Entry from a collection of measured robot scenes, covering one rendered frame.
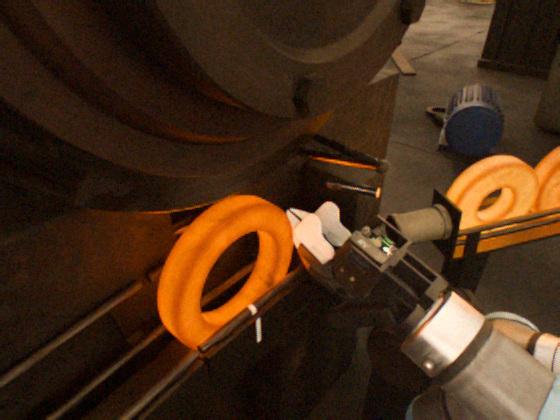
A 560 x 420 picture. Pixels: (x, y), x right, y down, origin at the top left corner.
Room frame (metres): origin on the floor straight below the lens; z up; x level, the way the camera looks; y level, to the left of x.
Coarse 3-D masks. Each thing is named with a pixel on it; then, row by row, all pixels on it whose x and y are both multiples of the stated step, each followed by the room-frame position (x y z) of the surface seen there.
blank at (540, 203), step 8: (552, 152) 0.60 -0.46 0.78; (544, 160) 0.60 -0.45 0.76; (552, 160) 0.59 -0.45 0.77; (536, 168) 0.60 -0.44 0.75; (544, 168) 0.59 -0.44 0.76; (552, 168) 0.58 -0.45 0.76; (544, 176) 0.58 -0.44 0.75; (552, 176) 0.57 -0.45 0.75; (544, 184) 0.57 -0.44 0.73; (552, 184) 0.58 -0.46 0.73; (544, 192) 0.57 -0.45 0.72; (552, 192) 0.58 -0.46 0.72; (536, 200) 0.57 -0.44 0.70; (544, 200) 0.57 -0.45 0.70; (552, 200) 0.58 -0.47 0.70; (536, 208) 0.58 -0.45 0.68; (544, 208) 0.58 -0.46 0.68
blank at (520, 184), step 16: (496, 160) 0.57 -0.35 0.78; (512, 160) 0.57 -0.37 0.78; (464, 176) 0.56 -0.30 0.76; (480, 176) 0.55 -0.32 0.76; (496, 176) 0.55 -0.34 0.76; (512, 176) 0.56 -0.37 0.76; (528, 176) 0.56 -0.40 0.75; (448, 192) 0.57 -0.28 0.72; (464, 192) 0.54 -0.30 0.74; (480, 192) 0.55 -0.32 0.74; (512, 192) 0.56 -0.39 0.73; (528, 192) 0.57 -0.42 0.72; (464, 208) 0.54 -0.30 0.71; (496, 208) 0.58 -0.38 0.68; (512, 208) 0.56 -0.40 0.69; (528, 208) 0.57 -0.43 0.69; (464, 224) 0.54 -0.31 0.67; (480, 224) 0.55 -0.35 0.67
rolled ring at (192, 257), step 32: (192, 224) 0.33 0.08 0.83; (224, 224) 0.32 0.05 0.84; (256, 224) 0.35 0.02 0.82; (288, 224) 0.39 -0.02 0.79; (192, 256) 0.29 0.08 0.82; (288, 256) 0.39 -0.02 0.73; (160, 288) 0.29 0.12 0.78; (192, 288) 0.29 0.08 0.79; (256, 288) 0.37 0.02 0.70; (192, 320) 0.28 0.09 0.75; (224, 320) 0.32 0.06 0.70
